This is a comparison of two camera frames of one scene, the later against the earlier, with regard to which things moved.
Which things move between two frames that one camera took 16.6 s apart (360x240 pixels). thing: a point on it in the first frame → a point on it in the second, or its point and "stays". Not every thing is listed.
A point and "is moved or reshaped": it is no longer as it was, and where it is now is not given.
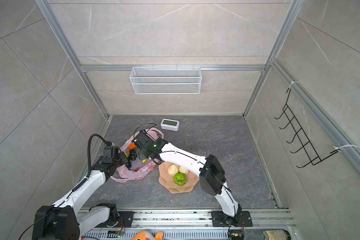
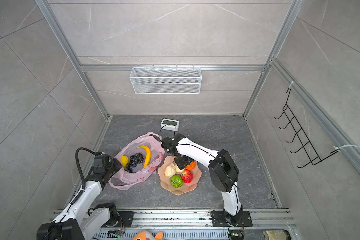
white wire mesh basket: [166, 80] stays
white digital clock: [170, 124] stays
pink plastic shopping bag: [124, 173] is moved or reshaped
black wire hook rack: [300, 136] stays
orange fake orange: [132, 146] is moved or reshaped
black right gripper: [141, 156] → [181, 165]
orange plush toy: [144, 235] stays
